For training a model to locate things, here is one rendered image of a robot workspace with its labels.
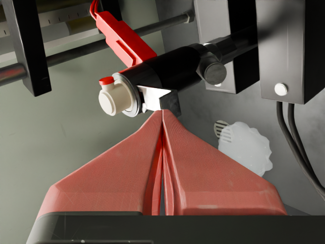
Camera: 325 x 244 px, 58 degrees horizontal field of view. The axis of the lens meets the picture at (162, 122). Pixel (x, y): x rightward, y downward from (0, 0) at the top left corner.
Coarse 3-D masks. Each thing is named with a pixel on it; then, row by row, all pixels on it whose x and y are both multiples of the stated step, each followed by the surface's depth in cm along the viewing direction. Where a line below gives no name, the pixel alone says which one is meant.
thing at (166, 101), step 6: (162, 96) 14; (168, 96) 14; (174, 96) 14; (162, 102) 14; (168, 102) 14; (174, 102) 14; (162, 108) 14; (168, 108) 14; (174, 108) 14; (174, 114) 15
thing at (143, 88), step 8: (144, 88) 16; (152, 88) 15; (160, 88) 15; (144, 96) 16; (152, 96) 16; (160, 96) 15; (176, 96) 14; (144, 104) 17; (152, 104) 16; (144, 112) 17
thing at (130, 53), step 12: (108, 12) 21; (96, 24) 21; (108, 24) 20; (120, 24) 20; (108, 36) 20; (120, 36) 19; (132, 36) 20; (120, 48) 19; (132, 48) 19; (144, 48) 19; (132, 60) 19; (144, 60) 19
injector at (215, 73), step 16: (240, 32) 23; (256, 32) 24; (192, 48) 20; (208, 48) 21; (224, 48) 21; (240, 48) 23; (144, 64) 18; (160, 64) 18; (176, 64) 18; (192, 64) 19; (208, 64) 18; (224, 64) 22; (128, 80) 16; (144, 80) 17; (160, 80) 17; (176, 80) 18; (192, 80) 19; (208, 80) 18; (128, 112) 18
